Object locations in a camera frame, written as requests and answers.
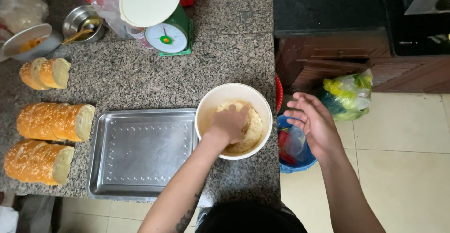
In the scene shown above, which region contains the green yellow plastic bag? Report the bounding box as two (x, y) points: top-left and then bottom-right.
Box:
(318, 68), (374, 122)

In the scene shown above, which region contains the person's black clothing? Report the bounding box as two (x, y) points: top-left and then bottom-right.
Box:
(195, 201), (308, 233)

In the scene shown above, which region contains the white round bowl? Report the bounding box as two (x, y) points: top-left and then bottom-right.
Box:
(195, 83), (273, 160)

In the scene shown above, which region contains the person's right hand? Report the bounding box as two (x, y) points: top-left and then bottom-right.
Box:
(283, 92), (344, 160)

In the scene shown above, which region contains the stainless steel bowl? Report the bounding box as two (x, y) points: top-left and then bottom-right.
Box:
(63, 5), (106, 44)

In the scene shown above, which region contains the grey bowl with orange sauce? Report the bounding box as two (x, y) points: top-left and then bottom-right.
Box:
(1, 23), (64, 62)

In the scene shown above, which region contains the person's left hand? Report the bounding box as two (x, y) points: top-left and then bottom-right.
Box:
(207, 104), (251, 145)

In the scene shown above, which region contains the golden metal spoon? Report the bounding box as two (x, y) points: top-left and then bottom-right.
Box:
(61, 17), (101, 46)

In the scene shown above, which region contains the pale yellow dough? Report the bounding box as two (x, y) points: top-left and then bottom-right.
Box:
(215, 101), (263, 154)

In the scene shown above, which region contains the long sliced bread loaf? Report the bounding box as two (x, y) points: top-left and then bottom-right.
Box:
(16, 102), (96, 142)
(4, 139), (75, 186)

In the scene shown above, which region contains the red plastic basin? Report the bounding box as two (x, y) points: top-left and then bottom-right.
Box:
(275, 74), (284, 113)

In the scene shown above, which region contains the crumpled translucent plastic bag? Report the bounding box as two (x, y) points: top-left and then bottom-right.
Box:
(0, 0), (50, 35)

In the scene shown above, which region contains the short sliced bread loaf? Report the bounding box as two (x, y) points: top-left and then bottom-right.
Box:
(19, 57), (72, 91)

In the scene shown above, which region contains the blue waste bin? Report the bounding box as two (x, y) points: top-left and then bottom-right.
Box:
(277, 114), (318, 174)

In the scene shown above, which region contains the white bag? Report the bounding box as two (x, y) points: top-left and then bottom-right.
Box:
(0, 205), (19, 233)

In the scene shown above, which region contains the rectangular metal baking tray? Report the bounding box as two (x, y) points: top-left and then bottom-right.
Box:
(86, 108), (199, 202)

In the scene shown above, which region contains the green kitchen scale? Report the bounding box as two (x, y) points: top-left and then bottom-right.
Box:
(119, 0), (194, 57)

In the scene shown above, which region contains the brown wooden cabinet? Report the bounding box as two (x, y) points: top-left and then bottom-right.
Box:
(275, 29), (450, 94)

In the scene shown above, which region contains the clear plastic bag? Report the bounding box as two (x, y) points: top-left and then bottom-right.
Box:
(88, 0), (150, 48)

